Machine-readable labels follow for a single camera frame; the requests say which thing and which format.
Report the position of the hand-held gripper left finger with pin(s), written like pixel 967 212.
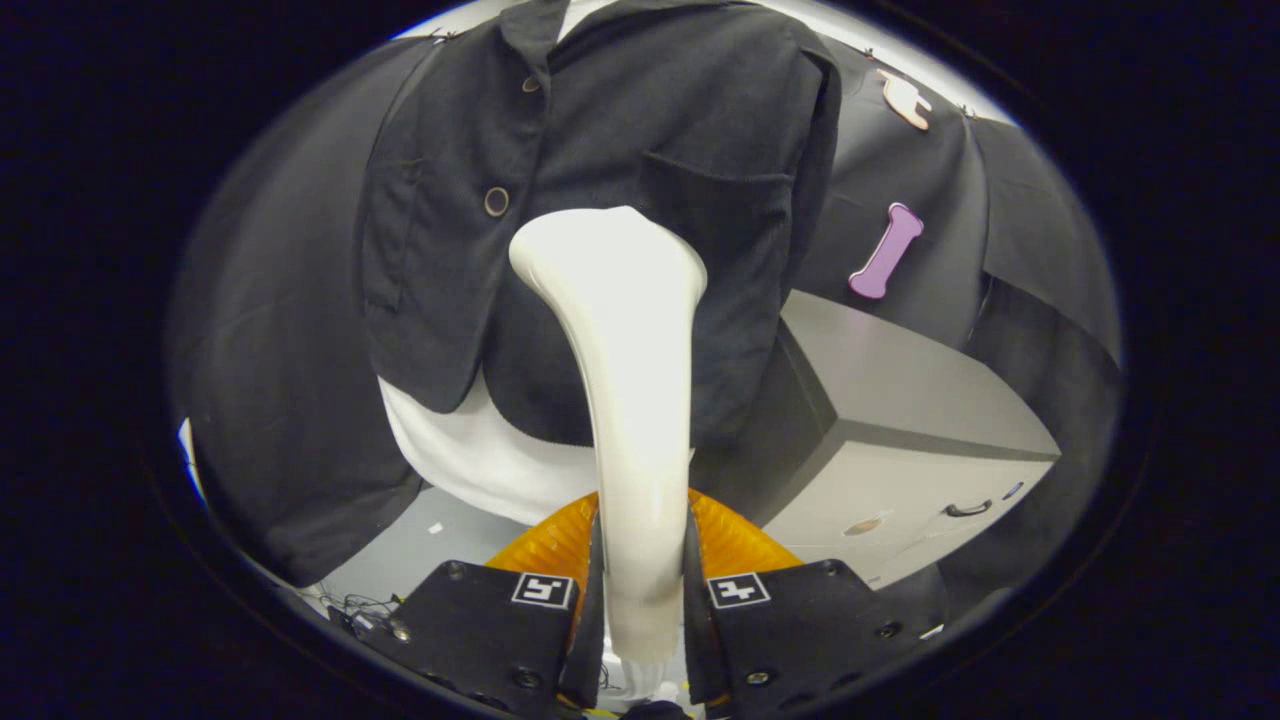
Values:
pixel 480 630

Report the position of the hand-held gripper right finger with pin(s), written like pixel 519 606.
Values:
pixel 790 630

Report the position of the white shirt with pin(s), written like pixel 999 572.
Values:
pixel 470 460

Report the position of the white garment steamer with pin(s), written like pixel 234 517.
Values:
pixel 630 350

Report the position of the black suit jacket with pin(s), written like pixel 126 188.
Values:
pixel 680 120

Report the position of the grey cabinet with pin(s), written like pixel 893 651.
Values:
pixel 900 380

